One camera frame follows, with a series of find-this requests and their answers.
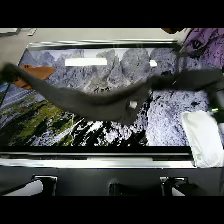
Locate purple printed garment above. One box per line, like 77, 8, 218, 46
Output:
179, 28, 224, 73

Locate orange garment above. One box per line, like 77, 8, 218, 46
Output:
13, 64, 58, 90

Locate silver frame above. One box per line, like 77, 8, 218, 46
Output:
0, 151, 198, 197

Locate white garment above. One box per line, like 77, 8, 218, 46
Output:
180, 109, 224, 169

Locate dark grey pants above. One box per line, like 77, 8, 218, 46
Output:
13, 66, 223, 126

